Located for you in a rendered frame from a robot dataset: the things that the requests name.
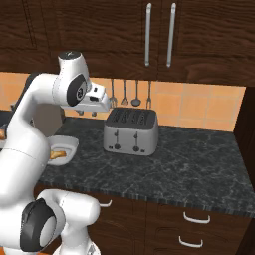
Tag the hanging metal fork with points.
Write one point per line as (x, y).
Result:
(113, 98)
(149, 99)

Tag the hanging metal ladle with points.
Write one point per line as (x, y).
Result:
(135, 101)

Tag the dark wood drawer front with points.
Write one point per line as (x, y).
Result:
(166, 215)
(159, 244)
(123, 225)

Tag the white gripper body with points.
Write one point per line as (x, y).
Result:
(94, 106)

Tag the silver four-slot toaster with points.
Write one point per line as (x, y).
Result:
(131, 136)

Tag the dark wood upper cupboard door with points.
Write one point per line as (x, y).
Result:
(215, 36)
(20, 30)
(106, 33)

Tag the hanging metal slotted spatula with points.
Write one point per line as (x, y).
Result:
(124, 99)

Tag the white meat container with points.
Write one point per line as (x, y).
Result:
(68, 142)

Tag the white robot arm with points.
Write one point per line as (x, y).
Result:
(23, 156)

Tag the chicken drumstick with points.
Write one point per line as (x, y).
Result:
(59, 154)

